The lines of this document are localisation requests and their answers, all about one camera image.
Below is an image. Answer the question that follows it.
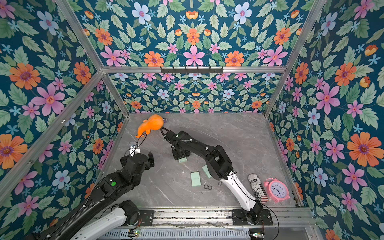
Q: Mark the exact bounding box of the mint green box lid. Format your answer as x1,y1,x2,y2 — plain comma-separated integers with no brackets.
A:
191,172,201,187

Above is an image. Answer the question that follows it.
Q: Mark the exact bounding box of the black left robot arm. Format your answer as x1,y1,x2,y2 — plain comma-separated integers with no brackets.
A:
25,153,155,240

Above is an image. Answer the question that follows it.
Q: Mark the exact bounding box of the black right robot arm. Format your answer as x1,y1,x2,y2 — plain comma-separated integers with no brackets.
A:
161,128,264,225

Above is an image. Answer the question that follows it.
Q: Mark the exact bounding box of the orange plush toy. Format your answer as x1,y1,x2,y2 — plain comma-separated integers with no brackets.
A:
136,115,164,139

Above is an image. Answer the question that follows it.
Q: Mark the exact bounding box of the pink alarm clock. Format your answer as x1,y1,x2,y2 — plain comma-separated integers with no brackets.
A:
263,178,291,203

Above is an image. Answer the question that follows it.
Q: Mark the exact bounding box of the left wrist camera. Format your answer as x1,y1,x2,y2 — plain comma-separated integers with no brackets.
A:
128,142,141,157

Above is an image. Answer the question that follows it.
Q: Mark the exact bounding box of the black hook rail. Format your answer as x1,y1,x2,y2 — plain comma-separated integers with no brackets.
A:
160,67,224,74

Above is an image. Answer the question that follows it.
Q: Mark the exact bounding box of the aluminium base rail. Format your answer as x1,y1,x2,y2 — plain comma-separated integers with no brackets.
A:
74,206,316,230

